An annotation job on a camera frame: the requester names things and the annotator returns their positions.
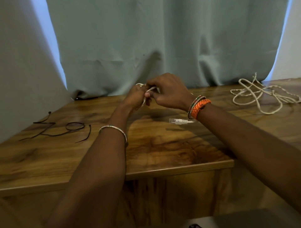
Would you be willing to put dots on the person's left hand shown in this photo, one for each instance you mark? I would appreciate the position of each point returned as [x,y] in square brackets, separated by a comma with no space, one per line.
[135,99]

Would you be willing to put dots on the person's right hand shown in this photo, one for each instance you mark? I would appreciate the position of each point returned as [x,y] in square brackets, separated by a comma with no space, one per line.
[171,92]

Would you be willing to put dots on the short black twist tie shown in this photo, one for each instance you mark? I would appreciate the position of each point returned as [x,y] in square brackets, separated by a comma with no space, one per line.
[89,132]

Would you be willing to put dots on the black twist ties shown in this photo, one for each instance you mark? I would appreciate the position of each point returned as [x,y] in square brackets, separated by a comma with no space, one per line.
[44,122]

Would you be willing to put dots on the person's right forearm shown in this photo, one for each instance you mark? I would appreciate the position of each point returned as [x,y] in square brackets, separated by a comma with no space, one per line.
[247,145]

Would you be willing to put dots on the person's left forearm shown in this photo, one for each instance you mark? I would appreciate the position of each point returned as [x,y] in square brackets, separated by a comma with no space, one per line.
[94,183]

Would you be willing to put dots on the silver beaded bangle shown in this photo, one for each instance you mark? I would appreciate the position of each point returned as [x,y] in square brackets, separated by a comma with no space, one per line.
[113,126]

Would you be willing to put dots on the teal fabric curtain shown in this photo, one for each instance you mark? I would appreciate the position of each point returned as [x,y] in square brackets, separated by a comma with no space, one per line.
[164,35]

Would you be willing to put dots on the wooden desk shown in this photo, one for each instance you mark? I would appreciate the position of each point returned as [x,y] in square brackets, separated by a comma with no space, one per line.
[164,150]

